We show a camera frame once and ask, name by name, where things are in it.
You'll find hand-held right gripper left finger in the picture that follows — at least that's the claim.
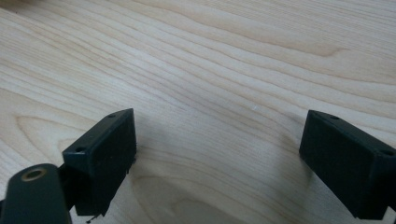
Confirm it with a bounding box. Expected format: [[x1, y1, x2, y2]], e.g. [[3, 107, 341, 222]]
[[62, 107, 137, 217]]

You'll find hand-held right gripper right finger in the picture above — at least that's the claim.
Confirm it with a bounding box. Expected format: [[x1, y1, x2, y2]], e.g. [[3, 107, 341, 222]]
[[298, 109, 396, 221]]

